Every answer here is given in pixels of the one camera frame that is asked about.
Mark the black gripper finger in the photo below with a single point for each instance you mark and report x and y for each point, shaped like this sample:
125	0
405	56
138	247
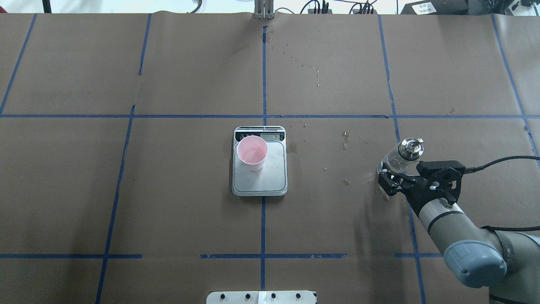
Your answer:
392	174

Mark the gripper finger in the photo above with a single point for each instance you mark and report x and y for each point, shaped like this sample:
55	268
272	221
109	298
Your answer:
392	189

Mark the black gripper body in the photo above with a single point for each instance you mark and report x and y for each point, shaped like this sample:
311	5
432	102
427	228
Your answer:
417	196

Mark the glass sauce bottle metal spout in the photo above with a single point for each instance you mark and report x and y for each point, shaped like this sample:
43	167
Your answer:
404	155

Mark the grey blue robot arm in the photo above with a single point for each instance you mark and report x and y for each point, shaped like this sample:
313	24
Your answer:
505	260

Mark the silver digital kitchen scale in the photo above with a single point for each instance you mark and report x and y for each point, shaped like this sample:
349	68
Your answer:
267	178

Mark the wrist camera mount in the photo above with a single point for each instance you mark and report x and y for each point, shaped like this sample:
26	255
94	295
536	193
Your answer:
445	176

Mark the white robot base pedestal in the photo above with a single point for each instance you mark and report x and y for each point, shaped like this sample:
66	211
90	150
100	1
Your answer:
263	297

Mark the aluminium frame post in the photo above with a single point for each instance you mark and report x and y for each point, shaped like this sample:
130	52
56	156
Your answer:
264	10

